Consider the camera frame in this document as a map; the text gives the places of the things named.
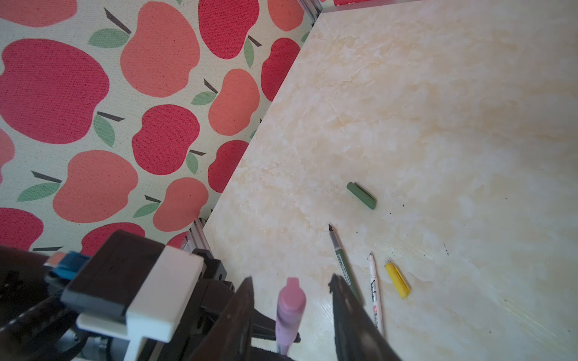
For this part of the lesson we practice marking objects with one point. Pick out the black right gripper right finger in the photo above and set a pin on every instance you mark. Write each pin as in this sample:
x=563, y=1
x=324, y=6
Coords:
x=356, y=337

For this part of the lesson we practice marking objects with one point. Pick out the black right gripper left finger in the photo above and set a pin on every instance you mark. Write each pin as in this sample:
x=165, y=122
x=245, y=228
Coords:
x=230, y=338

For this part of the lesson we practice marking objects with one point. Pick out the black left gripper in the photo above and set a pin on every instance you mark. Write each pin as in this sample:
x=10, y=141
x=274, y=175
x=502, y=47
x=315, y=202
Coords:
x=208, y=301

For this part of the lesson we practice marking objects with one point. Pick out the white pen yellow end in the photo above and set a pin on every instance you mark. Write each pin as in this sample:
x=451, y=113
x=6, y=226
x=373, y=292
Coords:
x=376, y=299

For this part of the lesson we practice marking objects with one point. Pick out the yellow pen cap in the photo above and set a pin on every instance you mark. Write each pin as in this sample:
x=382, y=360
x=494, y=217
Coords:
x=398, y=280

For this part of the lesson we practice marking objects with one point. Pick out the dark green pen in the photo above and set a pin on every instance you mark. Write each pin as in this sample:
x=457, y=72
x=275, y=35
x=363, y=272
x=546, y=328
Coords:
x=346, y=268

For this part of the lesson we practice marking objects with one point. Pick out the pink pen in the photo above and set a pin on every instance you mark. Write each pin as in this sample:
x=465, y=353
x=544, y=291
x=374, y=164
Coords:
x=291, y=305

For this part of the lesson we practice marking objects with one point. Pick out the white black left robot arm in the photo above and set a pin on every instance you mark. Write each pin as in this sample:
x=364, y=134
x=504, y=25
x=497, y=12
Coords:
x=35, y=325

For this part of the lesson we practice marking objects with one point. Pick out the dark green pen cap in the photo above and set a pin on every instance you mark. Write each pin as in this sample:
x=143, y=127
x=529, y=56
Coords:
x=363, y=195

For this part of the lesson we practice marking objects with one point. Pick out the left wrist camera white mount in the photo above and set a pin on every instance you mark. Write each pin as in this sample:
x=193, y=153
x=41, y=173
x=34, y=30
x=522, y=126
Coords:
x=135, y=289

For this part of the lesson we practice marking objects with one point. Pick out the aluminium front rail base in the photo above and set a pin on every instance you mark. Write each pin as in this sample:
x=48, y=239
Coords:
x=195, y=237

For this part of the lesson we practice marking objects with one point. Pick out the aluminium left rear corner post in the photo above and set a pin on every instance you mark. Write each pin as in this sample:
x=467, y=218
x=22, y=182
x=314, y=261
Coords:
x=312, y=9

